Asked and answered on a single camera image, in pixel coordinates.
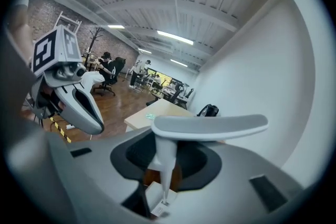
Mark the light wooden table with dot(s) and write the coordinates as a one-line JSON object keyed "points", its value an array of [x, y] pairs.
{"points": [[162, 110]]}

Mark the yellow black striped strip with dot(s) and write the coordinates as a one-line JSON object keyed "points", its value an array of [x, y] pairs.
{"points": [[61, 129]]}

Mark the dark coat rack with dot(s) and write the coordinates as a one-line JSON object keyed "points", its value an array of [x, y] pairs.
{"points": [[95, 39]]}

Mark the small green packet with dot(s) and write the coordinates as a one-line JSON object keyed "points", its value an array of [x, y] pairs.
{"points": [[150, 116]]}

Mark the white metal frame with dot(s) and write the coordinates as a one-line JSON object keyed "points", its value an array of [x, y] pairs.
{"points": [[68, 21]]}

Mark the person's left forearm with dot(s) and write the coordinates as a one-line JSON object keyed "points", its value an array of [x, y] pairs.
{"points": [[21, 31]]}

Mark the black backpack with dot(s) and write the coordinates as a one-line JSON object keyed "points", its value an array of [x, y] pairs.
{"points": [[208, 110]]}

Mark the ceiling light panel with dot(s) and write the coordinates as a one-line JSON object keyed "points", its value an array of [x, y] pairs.
{"points": [[145, 51], [175, 37], [116, 26], [179, 63]]}

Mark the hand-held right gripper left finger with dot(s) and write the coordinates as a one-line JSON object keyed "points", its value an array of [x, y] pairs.
{"points": [[92, 165]]}

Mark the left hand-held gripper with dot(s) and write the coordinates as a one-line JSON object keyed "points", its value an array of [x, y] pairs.
{"points": [[52, 49]]}

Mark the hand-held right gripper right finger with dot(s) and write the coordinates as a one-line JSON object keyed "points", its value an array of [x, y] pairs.
{"points": [[236, 181]]}

